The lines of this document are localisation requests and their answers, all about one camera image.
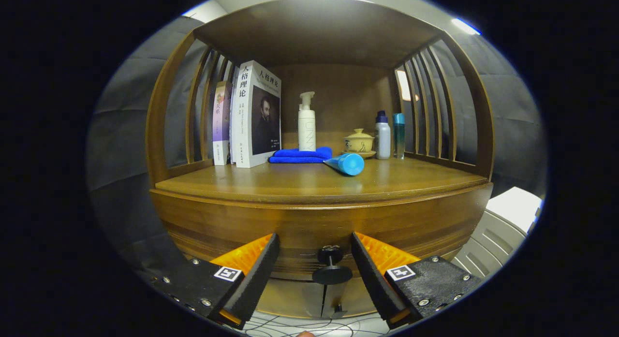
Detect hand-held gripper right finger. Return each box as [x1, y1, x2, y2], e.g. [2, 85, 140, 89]
[352, 232, 484, 329]

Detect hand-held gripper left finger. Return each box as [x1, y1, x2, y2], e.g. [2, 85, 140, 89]
[147, 233, 281, 330]

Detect blue cosmetic tube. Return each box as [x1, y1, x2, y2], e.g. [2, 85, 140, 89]
[323, 153, 365, 176]

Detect wooden cabinet door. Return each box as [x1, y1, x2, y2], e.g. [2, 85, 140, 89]
[322, 279, 383, 318]
[256, 278, 325, 319]

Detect wooden countertop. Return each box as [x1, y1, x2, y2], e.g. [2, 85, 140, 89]
[155, 156, 489, 192]

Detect white drawer unit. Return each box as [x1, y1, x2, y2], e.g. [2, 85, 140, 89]
[452, 186, 543, 279]

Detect wooden cabinet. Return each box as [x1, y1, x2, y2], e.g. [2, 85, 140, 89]
[145, 0, 495, 321]

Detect blue folded cloth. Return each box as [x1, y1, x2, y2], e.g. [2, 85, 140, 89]
[268, 147, 333, 164]

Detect yellow lidded teacup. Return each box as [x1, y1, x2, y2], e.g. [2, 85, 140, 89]
[342, 129, 377, 159]

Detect white bottle blue cap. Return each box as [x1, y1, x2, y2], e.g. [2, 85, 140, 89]
[375, 110, 391, 160]

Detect clear bottle teal cap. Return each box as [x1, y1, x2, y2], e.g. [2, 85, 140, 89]
[392, 113, 406, 160]

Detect white pump bottle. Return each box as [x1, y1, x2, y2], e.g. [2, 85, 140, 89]
[297, 91, 317, 152]

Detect white portrait book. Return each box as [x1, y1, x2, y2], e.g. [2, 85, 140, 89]
[230, 60, 282, 169]

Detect purple book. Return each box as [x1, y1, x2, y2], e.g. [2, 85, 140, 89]
[212, 81, 234, 166]

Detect strip ceiling light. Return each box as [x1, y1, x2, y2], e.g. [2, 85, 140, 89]
[451, 17, 482, 36]

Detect black floor cables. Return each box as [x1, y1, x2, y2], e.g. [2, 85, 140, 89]
[239, 310, 390, 337]

